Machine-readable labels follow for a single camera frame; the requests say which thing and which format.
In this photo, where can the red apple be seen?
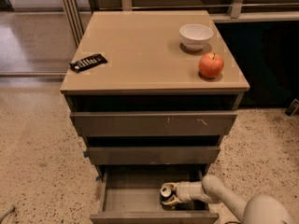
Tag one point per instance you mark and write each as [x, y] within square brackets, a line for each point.
[211, 65]

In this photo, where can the bottom grey open drawer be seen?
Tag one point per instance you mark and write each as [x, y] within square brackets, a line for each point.
[130, 195]

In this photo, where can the top grey drawer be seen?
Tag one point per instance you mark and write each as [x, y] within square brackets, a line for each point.
[189, 123]

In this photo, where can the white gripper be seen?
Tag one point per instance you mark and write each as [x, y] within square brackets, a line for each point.
[185, 192]

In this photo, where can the black snack bar wrapper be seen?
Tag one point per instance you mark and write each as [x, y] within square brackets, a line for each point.
[87, 63]

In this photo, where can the dark object on floor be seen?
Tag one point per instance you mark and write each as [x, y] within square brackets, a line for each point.
[293, 108]

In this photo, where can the metal railing frame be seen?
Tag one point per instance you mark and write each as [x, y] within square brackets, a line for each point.
[220, 10]

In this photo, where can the middle grey drawer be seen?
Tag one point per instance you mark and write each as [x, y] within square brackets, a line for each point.
[151, 155]

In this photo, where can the blue pepsi can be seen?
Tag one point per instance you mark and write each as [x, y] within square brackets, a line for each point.
[165, 194]

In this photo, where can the white ceramic bowl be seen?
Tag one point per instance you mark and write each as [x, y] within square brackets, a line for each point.
[195, 36]

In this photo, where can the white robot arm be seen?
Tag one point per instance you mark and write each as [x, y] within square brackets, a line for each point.
[260, 209]

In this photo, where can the grey drawer cabinet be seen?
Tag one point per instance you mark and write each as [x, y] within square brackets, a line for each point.
[149, 70]

